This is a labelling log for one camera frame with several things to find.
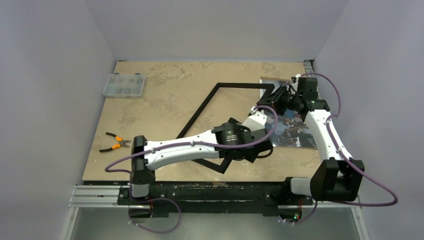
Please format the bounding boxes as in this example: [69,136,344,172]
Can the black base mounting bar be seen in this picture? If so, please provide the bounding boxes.
[117,181,313,218]

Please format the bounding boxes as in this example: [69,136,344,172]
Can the orange handled pliers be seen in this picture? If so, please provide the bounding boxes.
[98,132,132,153]

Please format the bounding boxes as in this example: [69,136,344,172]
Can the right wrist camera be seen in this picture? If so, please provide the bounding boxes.
[291,73,302,84]

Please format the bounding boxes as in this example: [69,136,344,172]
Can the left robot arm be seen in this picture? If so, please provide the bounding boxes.
[129,111,273,205]

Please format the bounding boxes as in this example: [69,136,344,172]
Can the black wooden picture frame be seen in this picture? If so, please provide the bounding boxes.
[177,82,274,174]

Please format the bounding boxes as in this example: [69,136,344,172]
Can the clear plastic organizer box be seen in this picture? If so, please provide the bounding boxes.
[102,73,146,99]

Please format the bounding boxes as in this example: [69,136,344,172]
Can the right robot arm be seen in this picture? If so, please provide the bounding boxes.
[257,76,365,204]

